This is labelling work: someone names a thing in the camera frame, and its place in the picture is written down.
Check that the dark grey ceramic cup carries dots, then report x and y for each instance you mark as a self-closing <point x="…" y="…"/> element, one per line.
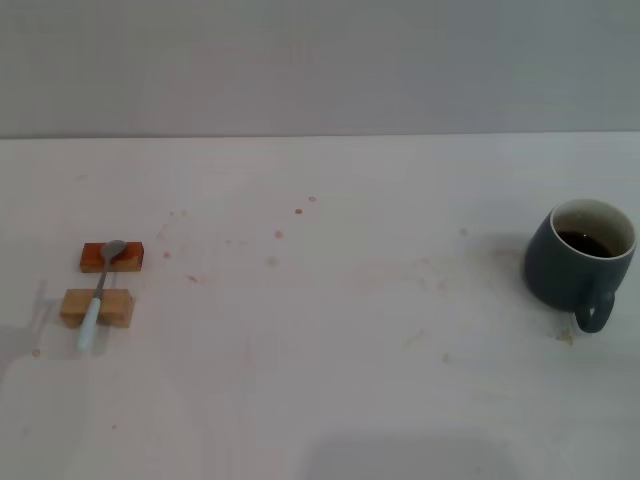
<point x="550" y="270"/>

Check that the reddish brown wooden block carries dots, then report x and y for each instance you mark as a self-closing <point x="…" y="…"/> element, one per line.
<point x="132" y="257"/>

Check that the light tan wooden block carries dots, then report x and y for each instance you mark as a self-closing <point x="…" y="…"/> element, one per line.
<point x="117" y="307"/>

